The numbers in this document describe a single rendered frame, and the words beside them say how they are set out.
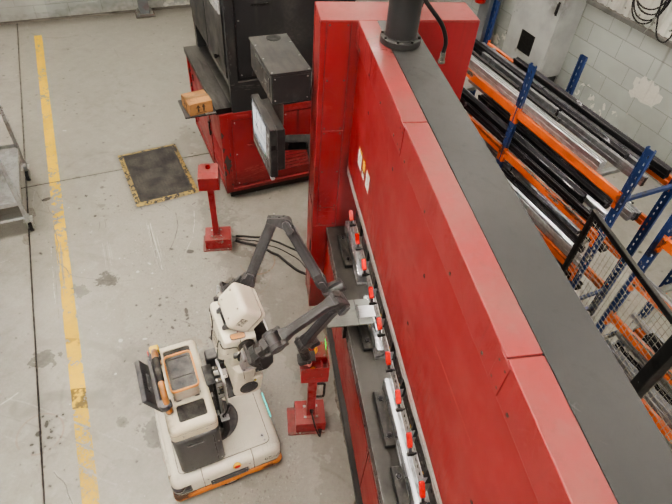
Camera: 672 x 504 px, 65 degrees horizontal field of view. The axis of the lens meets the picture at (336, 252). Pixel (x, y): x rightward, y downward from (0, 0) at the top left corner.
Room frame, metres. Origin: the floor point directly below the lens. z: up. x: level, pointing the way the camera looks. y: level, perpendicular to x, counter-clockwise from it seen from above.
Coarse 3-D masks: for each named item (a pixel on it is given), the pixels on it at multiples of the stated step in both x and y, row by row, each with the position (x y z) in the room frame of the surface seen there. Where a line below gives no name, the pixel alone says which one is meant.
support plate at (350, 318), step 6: (348, 300) 1.95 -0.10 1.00; (354, 300) 1.95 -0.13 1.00; (360, 300) 1.96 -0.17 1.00; (366, 300) 1.96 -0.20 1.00; (354, 306) 1.91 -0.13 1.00; (348, 312) 1.86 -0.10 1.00; (354, 312) 1.87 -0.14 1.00; (336, 318) 1.81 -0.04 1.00; (342, 318) 1.82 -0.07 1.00; (348, 318) 1.82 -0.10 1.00; (354, 318) 1.82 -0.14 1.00; (360, 318) 1.83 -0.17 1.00; (366, 318) 1.83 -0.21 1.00; (372, 318) 1.84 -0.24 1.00; (330, 324) 1.77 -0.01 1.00; (336, 324) 1.77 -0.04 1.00; (342, 324) 1.77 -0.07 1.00; (348, 324) 1.78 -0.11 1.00; (354, 324) 1.78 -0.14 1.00; (360, 324) 1.79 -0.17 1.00; (366, 324) 1.79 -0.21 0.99
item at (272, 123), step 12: (252, 96) 3.10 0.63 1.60; (264, 108) 2.96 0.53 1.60; (252, 120) 3.12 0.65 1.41; (264, 120) 2.83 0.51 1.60; (276, 120) 2.88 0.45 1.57; (276, 132) 2.74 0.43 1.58; (276, 144) 2.73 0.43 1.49; (264, 156) 2.85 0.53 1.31; (276, 156) 2.73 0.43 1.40; (276, 168) 2.73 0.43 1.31
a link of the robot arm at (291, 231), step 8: (288, 224) 1.94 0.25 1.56; (288, 232) 1.93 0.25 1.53; (296, 232) 1.95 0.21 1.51; (296, 240) 1.93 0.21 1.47; (296, 248) 1.92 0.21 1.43; (304, 248) 1.92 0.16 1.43; (304, 256) 1.90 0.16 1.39; (304, 264) 1.89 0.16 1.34; (312, 264) 1.89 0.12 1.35; (312, 272) 1.86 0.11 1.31; (320, 272) 1.87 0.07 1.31; (320, 280) 1.85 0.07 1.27
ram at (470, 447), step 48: (384, 144) 2.03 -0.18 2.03; (384, 192) 1.92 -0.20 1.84; (384, 240) 1.81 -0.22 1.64; (432, 240) 1.33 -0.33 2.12; (384, 288) 1.69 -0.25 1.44; (432, 288) 1.24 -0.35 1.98; (432, 336) 1.14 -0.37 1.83; (432, 384) 1.03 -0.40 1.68; (480, 384) 0.81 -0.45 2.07; (432, 432) 0.92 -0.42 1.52; (480, 432) 0.73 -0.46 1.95; (432, 480) 0.81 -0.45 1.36; (480, 480) 0.64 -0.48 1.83; (528, 480) 0.53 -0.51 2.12
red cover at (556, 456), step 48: (384, 48) 2.41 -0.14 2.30; (384, 96) 2.08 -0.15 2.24; (432, 144) 1.65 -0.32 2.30; (432, 192) 1.39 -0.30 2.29; (480, 240) 1.16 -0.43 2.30; (480, 288) 0.97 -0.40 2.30; (480, 336) 0.87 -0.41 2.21; (528, 336) 0.82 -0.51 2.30; (528, 384) 0.68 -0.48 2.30; (528, 432) 0.58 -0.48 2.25; (576, 432) 0.57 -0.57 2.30; (576, 480) 0.46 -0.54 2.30
